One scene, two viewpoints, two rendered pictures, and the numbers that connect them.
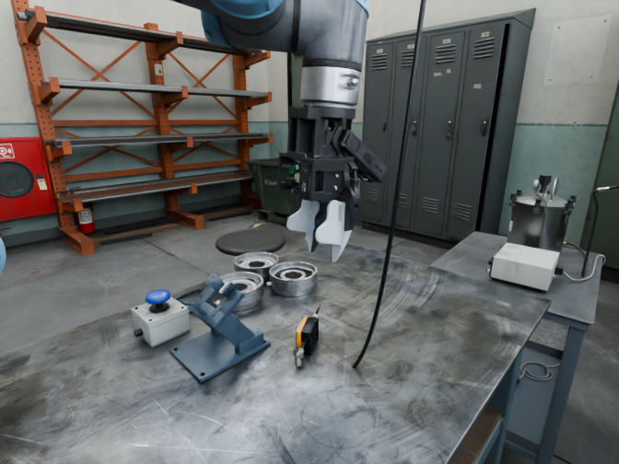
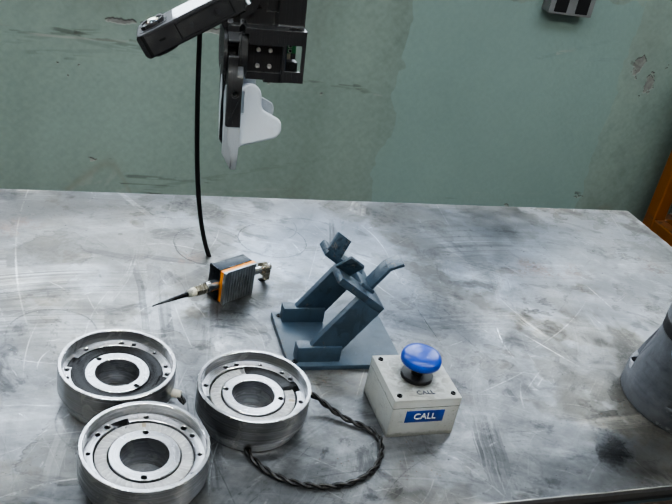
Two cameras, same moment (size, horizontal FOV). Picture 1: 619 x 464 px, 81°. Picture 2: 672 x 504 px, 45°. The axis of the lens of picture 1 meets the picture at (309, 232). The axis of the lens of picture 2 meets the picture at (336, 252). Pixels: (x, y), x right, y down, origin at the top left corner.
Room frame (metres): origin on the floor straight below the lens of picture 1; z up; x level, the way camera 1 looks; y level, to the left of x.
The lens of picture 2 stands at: (1.18, 0.44, 1.31)
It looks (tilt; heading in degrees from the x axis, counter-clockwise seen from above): 28 degrees down; 205
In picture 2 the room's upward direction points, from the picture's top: 11 degrees clockwise
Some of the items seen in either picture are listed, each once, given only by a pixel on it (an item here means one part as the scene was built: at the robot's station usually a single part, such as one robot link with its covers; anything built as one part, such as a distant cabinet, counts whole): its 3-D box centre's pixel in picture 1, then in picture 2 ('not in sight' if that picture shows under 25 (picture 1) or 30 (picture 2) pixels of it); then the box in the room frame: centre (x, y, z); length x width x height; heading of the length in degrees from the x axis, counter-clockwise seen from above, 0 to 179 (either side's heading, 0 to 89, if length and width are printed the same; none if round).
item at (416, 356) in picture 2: (158, 306); (417, 372); (0.56, 0.26, 0.85); 0.04 x 0.04 x 0.05
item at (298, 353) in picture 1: (312, 327); (213, 283); (0.53, 0.00, 0.82); 0.17 x 0.02 x 0.04; 166
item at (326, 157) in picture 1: (321, 154); (260, 20); (0.49, -0.01, 1.11); 0.09 x 0.08 x 0.12; 131
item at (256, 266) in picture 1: (256, 267); (144, 462); (0.79, 0.13, 0.82); 0.10 x 0.10 x 0.04
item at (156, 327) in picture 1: (157, 319); (416, 392); (0.55, 0.26, 0.82); 0.08 x 0.07 x 0.05; 136
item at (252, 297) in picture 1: (238, 291); (252, 401); (0.67, 0.15, 0.82); 0.10 x 0.10 x 0.04
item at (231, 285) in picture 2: (302, 334); (236, 281); (0.51, 0.01, 0.82); 0.05 x 0.02 x 0.04; 166
